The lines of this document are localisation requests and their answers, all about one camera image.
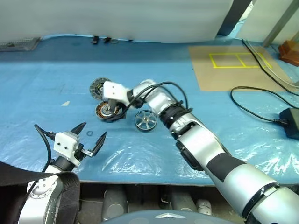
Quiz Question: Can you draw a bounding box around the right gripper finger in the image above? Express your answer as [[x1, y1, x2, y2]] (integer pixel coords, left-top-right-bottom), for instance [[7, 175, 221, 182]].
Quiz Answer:
[[116, 107, 129, 120], [107, 102, 118, 117]]

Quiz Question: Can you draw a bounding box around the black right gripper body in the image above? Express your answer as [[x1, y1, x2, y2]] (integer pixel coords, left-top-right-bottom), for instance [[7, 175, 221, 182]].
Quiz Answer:
[[106, 97, 129, 112]]

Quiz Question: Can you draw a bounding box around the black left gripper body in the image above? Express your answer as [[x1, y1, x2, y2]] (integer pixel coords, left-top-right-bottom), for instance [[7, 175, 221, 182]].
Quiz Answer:
[[74, 142, 94, 162]]

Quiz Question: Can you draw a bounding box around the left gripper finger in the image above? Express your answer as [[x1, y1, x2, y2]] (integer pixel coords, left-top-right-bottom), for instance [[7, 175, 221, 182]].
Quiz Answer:
[[91, 131, 107, 156], [71, 121, 87, 141]]

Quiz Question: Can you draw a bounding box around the copper wound motor stator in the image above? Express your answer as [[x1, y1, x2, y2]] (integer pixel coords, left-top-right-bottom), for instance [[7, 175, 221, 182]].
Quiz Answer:
[[95, 101, 128, 123]]

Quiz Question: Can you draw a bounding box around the silver spoked motor cover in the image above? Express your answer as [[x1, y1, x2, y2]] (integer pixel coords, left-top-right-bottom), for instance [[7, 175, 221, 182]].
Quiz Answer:
[[134, 109, 158, 133]]

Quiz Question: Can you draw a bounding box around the ribbed motor rotor disc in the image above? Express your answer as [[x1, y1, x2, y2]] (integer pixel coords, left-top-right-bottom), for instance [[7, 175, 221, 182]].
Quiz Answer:
[[89, 77, 111, 100]]

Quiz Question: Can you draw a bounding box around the grey rounded cylinder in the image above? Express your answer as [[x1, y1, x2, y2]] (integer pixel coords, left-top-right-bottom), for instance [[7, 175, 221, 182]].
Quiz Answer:
[[171, 188, 197, 211], [102, 188, 128, 220]]

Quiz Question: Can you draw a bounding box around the blue plastic table sheet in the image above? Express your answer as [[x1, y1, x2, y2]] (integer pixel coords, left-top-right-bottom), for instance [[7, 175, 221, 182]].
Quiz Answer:
[[0, 34, 299, 187]]

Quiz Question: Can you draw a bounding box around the white foam board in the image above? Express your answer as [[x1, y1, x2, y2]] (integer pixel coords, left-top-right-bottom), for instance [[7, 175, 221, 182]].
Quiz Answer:
[[0, 0, 235, 44]]

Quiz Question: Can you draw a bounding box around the grey robot torso cover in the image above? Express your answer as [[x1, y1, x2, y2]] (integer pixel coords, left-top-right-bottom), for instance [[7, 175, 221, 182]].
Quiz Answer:
[[100, 209, 214, 224]]

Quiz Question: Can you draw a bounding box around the brown cardboard sheet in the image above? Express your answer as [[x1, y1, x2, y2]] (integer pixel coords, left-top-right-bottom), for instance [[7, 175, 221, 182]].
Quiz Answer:
[[188, 45, 293, 92]]

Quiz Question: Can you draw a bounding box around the yellow tape rectangle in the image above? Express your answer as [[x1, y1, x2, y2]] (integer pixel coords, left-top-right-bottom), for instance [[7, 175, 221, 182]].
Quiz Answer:
[[208, 52, 273, 70]]

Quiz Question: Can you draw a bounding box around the grey metal mesh tray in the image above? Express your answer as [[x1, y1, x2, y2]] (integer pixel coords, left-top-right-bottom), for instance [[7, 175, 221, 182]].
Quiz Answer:
[[0, 37, 43, 52]]

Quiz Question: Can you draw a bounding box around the white rounded part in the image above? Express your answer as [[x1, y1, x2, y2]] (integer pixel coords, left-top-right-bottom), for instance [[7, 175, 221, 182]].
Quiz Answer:
[[195, 199, 213, 216]]

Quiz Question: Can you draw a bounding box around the white back panel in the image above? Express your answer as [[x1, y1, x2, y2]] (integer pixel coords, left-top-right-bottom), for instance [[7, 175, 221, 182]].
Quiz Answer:
[[235, 0, 291, 43]]

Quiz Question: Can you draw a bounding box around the black power adapter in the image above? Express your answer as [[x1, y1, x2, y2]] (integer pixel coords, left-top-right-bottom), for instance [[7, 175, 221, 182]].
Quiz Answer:
[[279, 107, 299, 140]]

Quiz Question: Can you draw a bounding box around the orange brown box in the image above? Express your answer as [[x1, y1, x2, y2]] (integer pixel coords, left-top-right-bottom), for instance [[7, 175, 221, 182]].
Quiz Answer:
[[278, 40, 299, 64]]

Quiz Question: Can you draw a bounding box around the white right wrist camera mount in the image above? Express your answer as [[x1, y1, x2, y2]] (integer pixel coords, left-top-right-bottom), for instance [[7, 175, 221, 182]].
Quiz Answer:
[[102, 81, 129, 106]]

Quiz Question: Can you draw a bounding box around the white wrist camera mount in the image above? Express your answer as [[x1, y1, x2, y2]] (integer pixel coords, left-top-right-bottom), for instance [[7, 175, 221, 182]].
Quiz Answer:
[[102, 81, 129, 106], [53, 131, 81, 168]]

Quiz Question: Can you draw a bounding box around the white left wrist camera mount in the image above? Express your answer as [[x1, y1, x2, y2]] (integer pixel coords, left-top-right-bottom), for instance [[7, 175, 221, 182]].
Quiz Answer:
[[53, 131, 81, 168]]

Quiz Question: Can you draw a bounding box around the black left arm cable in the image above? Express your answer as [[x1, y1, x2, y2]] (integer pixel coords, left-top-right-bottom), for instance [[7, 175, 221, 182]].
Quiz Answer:
[[34, 124, 57, 174]]

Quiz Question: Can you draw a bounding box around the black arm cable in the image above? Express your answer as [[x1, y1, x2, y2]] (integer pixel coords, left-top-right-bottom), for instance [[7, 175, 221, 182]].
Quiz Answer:
[[34, 124, 57, 174], [127, 81, 193, 113]]

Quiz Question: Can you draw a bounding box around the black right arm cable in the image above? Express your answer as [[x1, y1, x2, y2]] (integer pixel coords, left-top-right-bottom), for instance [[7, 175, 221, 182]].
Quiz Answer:
[[127, 81, 193, 113]]

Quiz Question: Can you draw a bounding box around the black power adapter cable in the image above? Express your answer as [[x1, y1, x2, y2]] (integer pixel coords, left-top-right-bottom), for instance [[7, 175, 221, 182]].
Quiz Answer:
[[230, 86, 291, 127]]

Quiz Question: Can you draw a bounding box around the dark upright post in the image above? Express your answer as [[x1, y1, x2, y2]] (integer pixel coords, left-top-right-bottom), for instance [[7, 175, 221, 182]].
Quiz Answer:
[[218, 0, 253, 37]]

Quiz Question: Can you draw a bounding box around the long black cable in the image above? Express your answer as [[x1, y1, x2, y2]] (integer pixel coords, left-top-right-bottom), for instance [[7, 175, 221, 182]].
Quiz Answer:
[[242, 39, 299, 96]]

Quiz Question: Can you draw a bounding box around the clear grey cable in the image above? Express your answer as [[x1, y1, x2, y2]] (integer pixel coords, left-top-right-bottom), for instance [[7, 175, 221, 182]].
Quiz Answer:
[[245, 40, 299, 87]]

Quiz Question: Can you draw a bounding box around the aluminium frame profile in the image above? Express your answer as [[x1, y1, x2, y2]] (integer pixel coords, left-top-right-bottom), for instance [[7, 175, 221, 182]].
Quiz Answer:
[[262, 0, 299, 48]]

